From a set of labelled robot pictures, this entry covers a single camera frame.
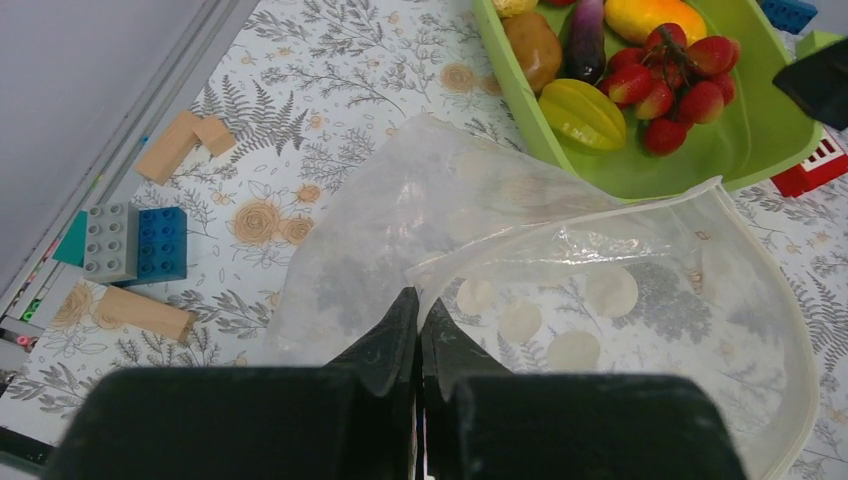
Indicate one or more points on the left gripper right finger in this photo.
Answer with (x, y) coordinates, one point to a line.
(449, 354)

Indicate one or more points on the brown kiwi potato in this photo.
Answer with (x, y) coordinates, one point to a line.
(536, 47)

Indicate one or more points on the yellow orange mango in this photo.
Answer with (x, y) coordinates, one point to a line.
(634, 20)

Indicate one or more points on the L-shaped wooden block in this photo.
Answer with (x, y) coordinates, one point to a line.
(186, 131)

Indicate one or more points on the red strawberry bunch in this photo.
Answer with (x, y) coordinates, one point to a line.
(671, 85)

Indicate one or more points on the green plastic tray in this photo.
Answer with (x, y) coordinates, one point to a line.
(761, 134)

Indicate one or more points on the yellow lemon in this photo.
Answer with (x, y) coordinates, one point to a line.
(510, 8)

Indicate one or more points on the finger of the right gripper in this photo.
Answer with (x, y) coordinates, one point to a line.
(817, 84)

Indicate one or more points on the clear zip top bag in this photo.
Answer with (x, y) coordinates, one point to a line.
(549, 274)

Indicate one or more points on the long wooden block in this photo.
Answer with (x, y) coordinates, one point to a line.
(147, 314)

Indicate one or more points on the grey building brick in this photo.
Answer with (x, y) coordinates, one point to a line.
(111, 243)

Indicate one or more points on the yellow green starfruit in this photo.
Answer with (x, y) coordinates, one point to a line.
(582, 115)

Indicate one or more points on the teal small brick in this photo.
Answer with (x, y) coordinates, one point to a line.
(790, 16)

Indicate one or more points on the teal block at rail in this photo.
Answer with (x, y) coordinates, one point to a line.
(71, 248)

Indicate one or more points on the red white window brick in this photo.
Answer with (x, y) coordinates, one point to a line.
(827, 162)

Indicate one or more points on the purple eggplant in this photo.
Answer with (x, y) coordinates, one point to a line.
(584, 56)

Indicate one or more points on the green arch brick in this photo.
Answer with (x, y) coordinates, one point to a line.
(814, 41)

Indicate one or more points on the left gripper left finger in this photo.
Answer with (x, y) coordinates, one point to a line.
(385, 353)

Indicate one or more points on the blue building brick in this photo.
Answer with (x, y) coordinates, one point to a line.
(162, 246)

